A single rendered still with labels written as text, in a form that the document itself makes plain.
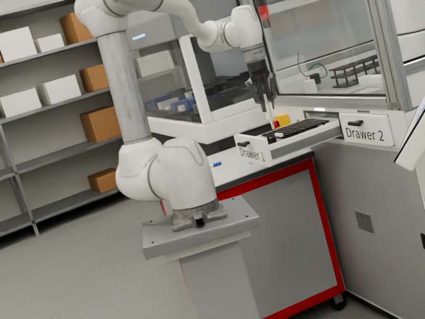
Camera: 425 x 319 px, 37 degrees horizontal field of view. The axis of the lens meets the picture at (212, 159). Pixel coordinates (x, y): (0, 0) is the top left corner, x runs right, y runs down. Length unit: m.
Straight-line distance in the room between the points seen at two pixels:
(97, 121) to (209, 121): 2.96
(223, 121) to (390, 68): 1.35
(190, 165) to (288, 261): 0.94
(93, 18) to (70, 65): 4.39
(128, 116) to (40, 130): 4.33
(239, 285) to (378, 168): 0.70
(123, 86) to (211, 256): 0.64
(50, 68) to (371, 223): 4.50
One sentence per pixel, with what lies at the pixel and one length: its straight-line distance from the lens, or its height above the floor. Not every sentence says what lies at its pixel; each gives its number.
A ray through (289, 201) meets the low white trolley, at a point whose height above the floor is 0.58.
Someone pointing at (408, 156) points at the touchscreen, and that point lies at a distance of 1.54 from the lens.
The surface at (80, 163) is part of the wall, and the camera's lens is 6.57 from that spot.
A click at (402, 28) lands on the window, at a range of 2.21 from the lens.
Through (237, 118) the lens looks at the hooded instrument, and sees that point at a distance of 3.35.
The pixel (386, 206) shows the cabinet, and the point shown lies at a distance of 2.46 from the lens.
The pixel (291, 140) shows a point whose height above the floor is 0.88.
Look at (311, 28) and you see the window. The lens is 2.57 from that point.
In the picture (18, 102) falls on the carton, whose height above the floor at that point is 1.19.
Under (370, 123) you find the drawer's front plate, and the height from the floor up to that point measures 0.90.
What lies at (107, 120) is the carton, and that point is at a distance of 6.19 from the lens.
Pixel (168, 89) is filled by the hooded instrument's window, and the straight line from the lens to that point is 3.69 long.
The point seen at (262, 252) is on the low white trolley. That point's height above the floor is 0.41.
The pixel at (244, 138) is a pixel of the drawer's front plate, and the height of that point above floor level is 0.92.
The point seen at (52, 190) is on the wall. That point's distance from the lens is 6.53.
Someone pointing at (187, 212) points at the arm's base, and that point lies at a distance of 2.04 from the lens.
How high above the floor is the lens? 1.38
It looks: 11 degrees down
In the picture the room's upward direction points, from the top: 16 degrees counter-clockwise
